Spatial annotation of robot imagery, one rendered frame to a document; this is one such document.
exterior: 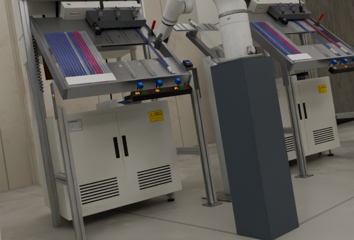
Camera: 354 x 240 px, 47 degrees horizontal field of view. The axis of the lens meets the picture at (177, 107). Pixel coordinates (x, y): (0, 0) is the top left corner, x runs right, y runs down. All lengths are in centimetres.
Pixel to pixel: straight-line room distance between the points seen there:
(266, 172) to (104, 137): 104
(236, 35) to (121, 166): 108
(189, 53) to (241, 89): 453
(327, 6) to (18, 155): 446
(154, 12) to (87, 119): 375
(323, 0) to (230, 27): 455
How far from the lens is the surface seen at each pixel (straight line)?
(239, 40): 164
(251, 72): 159
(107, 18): 249
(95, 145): 229
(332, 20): 622
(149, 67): 221
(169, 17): 214
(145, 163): 240
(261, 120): 160
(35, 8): 268
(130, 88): 207
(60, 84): 198
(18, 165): 473
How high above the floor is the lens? 54
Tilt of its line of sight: 1 degrees up
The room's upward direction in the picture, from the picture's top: 9 degrees counter-clockwise
